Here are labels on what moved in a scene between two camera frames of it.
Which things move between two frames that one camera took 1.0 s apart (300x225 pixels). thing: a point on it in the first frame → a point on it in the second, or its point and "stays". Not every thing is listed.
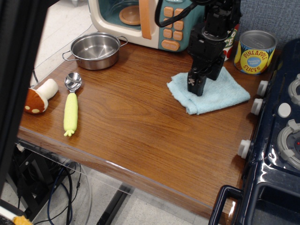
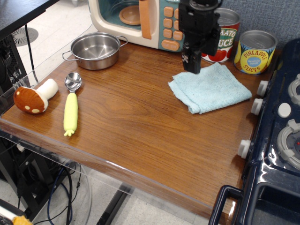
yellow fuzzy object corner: (21, 220) stays
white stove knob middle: (257, 106) stays
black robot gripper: (203, 50) → (198, 21)
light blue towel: (224, 91) stays
